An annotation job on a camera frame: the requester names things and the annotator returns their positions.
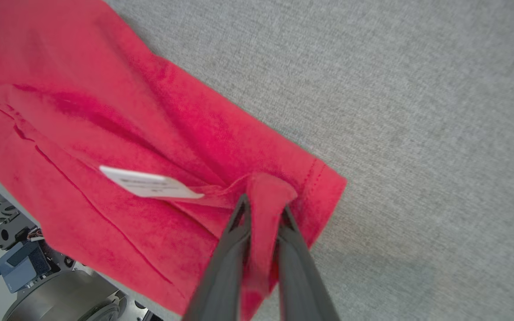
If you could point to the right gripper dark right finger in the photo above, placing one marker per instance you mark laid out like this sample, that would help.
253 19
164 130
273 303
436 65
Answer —
301 285

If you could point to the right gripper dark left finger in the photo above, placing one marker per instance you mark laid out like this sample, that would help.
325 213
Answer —
225 276

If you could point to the red jersey with number print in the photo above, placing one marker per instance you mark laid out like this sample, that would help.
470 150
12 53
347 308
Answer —
105 89

